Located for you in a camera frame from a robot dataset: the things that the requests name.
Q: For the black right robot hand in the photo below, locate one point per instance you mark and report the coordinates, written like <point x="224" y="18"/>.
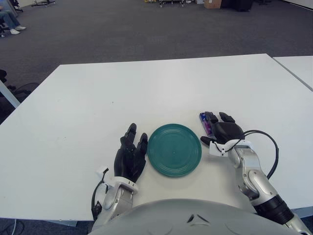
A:
<point x="227" y="132"/>

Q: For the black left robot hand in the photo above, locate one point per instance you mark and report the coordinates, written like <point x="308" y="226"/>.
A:
<point x="127" y="161"/>

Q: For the purple blue gum pack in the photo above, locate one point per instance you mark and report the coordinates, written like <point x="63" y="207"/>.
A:
<point x="206" y="127"/>

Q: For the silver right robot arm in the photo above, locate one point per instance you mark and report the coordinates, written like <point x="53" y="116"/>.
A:
<point x="254" y="178"/>

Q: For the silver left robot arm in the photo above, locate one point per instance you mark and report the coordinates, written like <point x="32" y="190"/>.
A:
<point x="117" y="198"/>

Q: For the green round plate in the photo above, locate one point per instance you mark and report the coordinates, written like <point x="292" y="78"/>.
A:
<point x="174" y="150"/>

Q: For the white rectangular table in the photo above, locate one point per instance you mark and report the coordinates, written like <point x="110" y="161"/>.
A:
<point x="97" y="110"/>
<point x="298" y="69"/>

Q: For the grey robot torso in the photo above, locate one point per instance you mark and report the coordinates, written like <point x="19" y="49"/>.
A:
<point x="171" y="220"/>

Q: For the black cabinet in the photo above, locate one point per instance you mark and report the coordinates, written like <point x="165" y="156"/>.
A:
<point x="237" y="5"/>

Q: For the brown cardboard box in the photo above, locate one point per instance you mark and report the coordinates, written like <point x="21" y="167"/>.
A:
<point x="212" y="3"/>

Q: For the white table leg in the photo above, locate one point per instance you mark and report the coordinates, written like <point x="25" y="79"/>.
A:
<point x="9" y="95"/>

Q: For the metal wheeled rack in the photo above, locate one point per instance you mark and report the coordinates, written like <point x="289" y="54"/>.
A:
<point x="171" y="3"/>

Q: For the black stand base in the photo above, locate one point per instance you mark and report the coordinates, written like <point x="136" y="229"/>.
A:
<point x="42" y="3"/>

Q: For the seated person in jeans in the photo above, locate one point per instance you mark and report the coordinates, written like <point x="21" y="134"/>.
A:
<point x="11" y="19"/>

